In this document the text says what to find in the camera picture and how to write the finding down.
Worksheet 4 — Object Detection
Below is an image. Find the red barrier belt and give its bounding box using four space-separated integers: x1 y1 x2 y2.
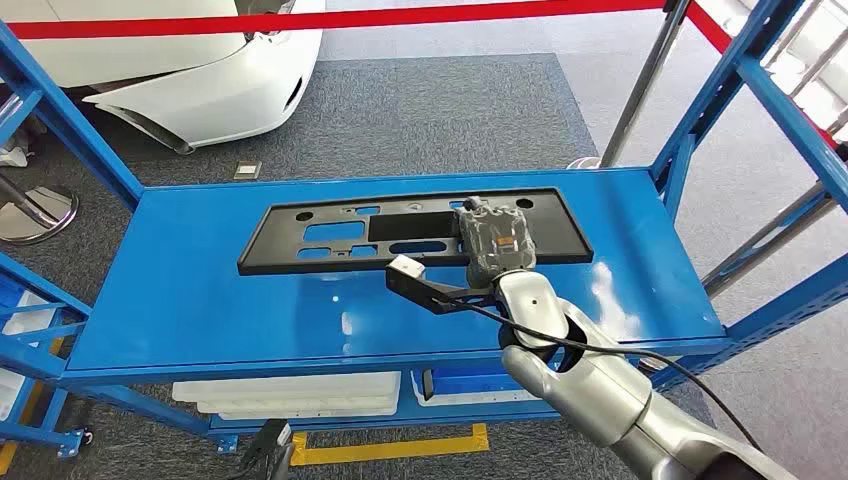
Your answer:
5 0 667 41
684 1 848 150

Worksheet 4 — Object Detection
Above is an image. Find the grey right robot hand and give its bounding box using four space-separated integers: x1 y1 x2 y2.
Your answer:
455 195 538 291

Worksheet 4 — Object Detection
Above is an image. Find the dark grey carpet mat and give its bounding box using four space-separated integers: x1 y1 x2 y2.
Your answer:
0 52 717 480

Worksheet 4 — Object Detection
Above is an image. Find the white crumpled cloth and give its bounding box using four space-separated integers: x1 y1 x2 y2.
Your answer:
0 131 31 168

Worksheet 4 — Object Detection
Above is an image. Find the black right camera mount bracket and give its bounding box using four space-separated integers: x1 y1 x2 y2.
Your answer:
385 264 498 316

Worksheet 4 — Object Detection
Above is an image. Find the chrome stanchion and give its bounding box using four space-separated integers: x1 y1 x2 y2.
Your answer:
568 0 695 171
0 173 81 246

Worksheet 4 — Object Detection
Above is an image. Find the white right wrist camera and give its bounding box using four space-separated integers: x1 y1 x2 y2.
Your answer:
386 254 427 280

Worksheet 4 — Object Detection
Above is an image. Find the white plastic tray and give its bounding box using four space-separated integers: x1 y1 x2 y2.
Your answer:
170 370 403 423

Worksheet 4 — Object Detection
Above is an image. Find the black plastic plate frame part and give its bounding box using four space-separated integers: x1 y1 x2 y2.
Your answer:
237 188 595 278

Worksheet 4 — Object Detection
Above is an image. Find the blue metal shelf rack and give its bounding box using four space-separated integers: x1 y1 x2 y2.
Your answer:
0 0 848 458

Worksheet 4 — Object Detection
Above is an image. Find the black left camera mount bracket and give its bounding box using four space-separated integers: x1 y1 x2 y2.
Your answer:
237 418 296 480

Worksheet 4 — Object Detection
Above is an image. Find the small blue metal rack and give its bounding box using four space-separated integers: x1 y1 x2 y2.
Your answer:
0 251 95 460

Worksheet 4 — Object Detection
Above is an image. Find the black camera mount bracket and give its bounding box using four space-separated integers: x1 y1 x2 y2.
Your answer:
385 264 498 316
237 418 296 480

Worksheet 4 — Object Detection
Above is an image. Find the white car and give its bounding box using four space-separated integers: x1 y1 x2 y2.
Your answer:
0 0 327 155

